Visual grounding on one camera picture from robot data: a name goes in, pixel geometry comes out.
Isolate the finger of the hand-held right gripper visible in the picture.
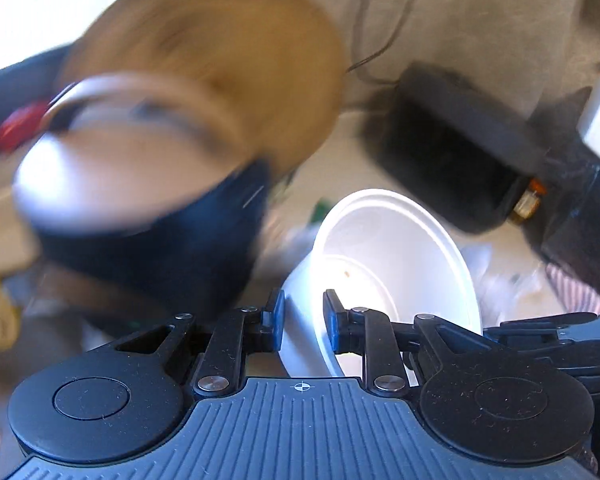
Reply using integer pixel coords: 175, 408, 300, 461
482, 311, 600, 348

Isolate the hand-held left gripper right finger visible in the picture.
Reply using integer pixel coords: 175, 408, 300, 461
322, 288, 486, 399

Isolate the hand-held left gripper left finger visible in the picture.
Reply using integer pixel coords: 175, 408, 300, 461
115, 288, 286, 401

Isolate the white round plastic bowl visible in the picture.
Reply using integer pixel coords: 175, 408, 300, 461
279, 189, 482, 378

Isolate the striped cloth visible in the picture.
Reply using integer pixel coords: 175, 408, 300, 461
545, 261, 600, 317

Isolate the clear plastic wrapper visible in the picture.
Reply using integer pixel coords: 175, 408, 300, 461
462, 244, 557, 322

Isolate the green packet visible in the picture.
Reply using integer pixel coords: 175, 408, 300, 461
307, 199, 332, 224

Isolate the brown bottle with orange cap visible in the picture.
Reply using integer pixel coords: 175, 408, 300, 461
509, 177, 549, 224

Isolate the black plastic bag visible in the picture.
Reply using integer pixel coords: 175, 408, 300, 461
524, 87, 600, 302

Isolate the dark blue rice cooker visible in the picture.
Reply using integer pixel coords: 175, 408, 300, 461
12, 72, 273, 333

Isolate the black box appliance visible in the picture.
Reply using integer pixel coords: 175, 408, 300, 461
365, 62, 548, 235

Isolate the tan wooden board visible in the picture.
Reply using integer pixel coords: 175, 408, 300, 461
60, 0, 349, 181

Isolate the red object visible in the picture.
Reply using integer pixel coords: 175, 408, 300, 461
0, 101, 52, 152

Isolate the dark power cable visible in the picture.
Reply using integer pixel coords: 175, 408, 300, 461
346, 0, 427, 86

